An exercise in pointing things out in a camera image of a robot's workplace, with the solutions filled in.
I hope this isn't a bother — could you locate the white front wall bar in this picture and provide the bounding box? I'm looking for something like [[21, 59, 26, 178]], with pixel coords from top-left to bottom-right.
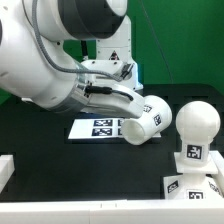
[[0, 200, 224, 224]]

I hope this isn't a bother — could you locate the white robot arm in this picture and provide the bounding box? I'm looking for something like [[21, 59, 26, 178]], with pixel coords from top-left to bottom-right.
[[0, 0, 144, 118]]

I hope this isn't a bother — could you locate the white lamp base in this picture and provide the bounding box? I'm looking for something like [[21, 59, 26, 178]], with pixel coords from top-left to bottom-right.
[[163, 152, 224, 200]]

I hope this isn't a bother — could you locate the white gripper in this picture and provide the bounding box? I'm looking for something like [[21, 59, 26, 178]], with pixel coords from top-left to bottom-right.
[[82, 60, 144, 118]]

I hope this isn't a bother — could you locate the white marker plate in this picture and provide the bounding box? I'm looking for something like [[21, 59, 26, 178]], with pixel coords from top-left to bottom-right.
[[67, 117, 161, 141]]

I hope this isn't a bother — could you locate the black camera stand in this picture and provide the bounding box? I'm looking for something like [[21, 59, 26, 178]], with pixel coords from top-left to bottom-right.
[[81, 41, 89, 61]]

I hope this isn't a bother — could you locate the white left wall block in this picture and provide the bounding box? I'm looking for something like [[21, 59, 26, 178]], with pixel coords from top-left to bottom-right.
[[0, 155, 15, 193]]

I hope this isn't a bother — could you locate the white wall block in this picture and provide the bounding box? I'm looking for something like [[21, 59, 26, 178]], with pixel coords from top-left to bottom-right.
[[211, 151, 224, 192], [0, 155, 15, 193]]

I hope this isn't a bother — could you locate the white lamp bulb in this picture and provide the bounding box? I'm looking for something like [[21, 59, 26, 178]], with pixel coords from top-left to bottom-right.
[[176, 101, 221, 166]]

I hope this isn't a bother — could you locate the white right wall block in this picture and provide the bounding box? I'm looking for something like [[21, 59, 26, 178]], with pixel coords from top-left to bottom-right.
[[211, 151, 224, 192]]

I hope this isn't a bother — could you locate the white lamp shade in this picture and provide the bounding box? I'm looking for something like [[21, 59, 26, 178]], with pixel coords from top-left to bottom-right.
[[121, 95, 172, 145]]

